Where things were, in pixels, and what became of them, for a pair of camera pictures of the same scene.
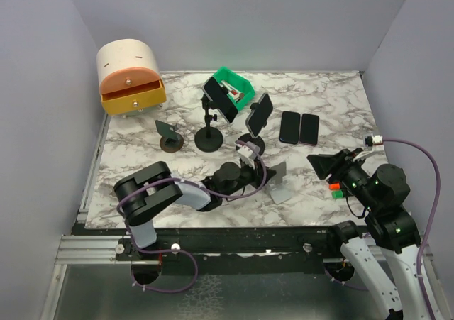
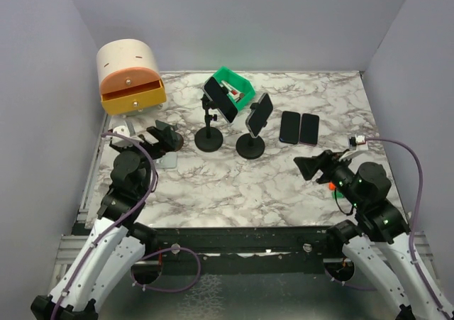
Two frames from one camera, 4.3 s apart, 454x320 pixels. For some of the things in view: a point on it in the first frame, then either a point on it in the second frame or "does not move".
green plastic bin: x=238 y=83 does not move
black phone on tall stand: x=220 y=98 does not move
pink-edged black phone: x=309 y=129 does not move
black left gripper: x=257 y=173 → x=165 y=144
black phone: x=289 y=127 does not move
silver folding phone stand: x=279 y=191 → x=167 y=161
